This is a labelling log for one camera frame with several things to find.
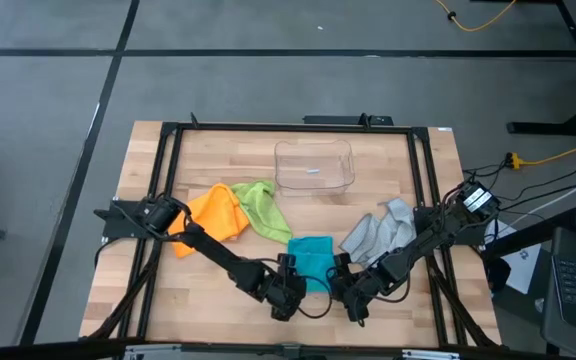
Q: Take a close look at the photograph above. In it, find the orange microfiber towel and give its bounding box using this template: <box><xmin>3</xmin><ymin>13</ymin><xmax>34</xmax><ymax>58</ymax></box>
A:
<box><xmin>167</xmin><ymin>182</ymin><xmax>252</xmax><ymax>260</ymax></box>

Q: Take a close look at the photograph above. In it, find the yellow floor cable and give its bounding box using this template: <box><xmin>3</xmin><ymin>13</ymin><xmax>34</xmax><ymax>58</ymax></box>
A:
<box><xmin>435</xmin><ymin>0</ymin><xmax>518</xmax><ymax>33</ymax></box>

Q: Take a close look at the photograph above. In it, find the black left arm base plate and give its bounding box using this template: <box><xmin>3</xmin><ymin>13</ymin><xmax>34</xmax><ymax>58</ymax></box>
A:
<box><xmin>92</xmin><ymin>198</ymin><xmax>169</xmax><ymax>241</ymax></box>

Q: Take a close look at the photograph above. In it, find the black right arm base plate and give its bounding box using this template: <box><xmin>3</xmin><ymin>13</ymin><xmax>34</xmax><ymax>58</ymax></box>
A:
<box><xmin>413</xmin><ymin>204</ymin><xmax>487</xmax><ymax>247</ymax></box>

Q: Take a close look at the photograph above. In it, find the black desk leg frame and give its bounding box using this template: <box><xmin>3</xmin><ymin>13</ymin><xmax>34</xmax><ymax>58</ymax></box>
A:
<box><xmin>506</xmin><ymin>0</ymin><xmax>576</xmax><ymax>137</ymax></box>

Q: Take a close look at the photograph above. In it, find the black left camera cable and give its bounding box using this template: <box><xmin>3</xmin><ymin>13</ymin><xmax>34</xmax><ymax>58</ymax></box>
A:
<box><xmin>294</xmin><ymin>273</ymin><xmax>335</xmax><ymax>320</ymax></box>

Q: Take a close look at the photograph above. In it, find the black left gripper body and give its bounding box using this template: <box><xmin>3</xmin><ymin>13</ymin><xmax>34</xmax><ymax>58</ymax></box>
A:
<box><xmin>261</xmin><ymin>268</ymin><xmax>310</xmax><ymax>322</ymax></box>

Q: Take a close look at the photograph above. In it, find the yellow extension cord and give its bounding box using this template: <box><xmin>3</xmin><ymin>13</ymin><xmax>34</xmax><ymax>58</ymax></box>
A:
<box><xmin>505</xmin><ymin>145</ymin><xmax>576</xmax><ymax>170</ymax></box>

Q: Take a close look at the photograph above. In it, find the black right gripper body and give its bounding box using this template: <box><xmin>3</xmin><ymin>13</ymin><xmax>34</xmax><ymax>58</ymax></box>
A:
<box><xmin>327</xmin><ymin>267</ymin><xmax>376</xmax><ymax>324</ymax></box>

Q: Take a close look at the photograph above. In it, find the teal microfiber towel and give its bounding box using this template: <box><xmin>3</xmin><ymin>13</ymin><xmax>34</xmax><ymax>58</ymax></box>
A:
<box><xmin>286</xmin><ymin>235</ymin><xmax>335</xmax><ymax>295</ymax></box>

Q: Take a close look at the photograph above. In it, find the silver aluminium extrusion bar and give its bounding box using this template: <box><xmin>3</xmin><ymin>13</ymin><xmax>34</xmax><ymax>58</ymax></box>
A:
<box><xmin>122</xmin><ymin>343</ymin><xmax>462</xmax><ymax>360</ymax></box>

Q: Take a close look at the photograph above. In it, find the white paper sheet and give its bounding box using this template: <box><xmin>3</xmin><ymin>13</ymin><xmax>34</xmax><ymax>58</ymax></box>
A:
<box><xmin>482</xmin><ymin>219</ymin><xmax>543</xmax><ymax>296</ymax></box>

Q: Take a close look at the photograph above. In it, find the clear plastic bin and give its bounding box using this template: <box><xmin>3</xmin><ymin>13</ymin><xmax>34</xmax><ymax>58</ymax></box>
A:
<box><xmin>273</xmin><ymin>138</ymin><xmax>357</xmax><ymax>197</ymax></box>

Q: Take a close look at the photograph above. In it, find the black aluminium table frame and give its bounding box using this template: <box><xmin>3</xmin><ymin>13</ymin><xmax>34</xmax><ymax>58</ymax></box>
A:
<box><xmin>85</xmin><ymin>119</ymin><xmax>499</xmax><ymax>349</ymax></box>

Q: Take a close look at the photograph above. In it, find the grey microfiber towel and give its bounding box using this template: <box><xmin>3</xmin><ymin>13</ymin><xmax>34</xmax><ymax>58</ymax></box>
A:
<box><xmin>338</xmin><ymin>197</ymin><xmax>418</xmax><ymax>269</ymax></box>

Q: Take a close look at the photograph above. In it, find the green microfiber towel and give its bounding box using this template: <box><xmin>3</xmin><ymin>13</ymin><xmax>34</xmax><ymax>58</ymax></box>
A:
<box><xmin>230</xmin><ymin>179</ymin><xmax>295</xmax><ymax>245</ymax></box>

